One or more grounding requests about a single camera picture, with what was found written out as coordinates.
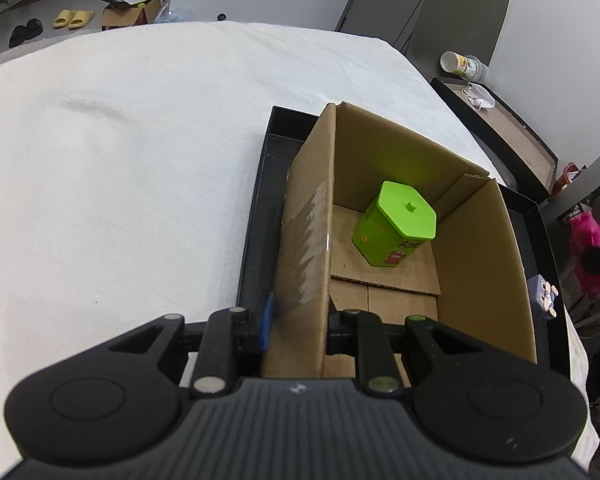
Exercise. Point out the yellow slipper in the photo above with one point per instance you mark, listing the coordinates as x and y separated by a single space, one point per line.
82 19
64 18

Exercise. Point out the black tray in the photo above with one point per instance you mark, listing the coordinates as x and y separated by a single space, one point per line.
267 185

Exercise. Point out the pink plush toy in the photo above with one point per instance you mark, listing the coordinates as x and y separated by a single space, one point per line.
585 237

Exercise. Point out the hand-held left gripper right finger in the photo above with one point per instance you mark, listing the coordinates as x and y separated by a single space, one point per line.
337 332

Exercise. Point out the lavender toy box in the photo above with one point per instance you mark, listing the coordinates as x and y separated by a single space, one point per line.
537 290

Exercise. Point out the green hexagonal tin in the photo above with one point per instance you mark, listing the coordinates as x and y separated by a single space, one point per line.
405 210

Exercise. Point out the clear blue plastic bag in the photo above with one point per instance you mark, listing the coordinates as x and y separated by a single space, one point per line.
175 14

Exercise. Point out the black shoe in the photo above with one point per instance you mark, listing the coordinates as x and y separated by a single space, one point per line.
33 27
17 36

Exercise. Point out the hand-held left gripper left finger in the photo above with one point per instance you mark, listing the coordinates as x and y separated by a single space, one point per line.
267 321

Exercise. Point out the black framed brown board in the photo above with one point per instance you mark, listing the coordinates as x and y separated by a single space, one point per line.
510 130

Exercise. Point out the yellow printed cup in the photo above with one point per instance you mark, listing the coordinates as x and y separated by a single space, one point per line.
460 64

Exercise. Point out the white face mask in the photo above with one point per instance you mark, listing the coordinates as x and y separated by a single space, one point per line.
480 97

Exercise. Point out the brown cardboard box with papers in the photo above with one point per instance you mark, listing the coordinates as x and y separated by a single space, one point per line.
130 12

